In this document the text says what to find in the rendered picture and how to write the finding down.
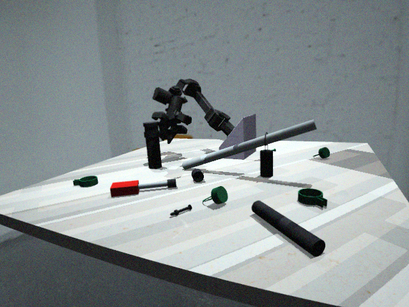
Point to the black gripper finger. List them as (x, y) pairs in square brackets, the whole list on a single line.
[(174, 132), (163, 127)]

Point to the black bolt with nut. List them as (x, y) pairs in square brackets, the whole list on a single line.
[(176, 212)]

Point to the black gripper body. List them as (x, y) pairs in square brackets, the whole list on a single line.
[(167, 117)]

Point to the dark green band clamp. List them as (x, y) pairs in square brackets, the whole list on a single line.
[(315, 199), (87, 181)]

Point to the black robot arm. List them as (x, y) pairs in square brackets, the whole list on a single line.
[(173, 98)]

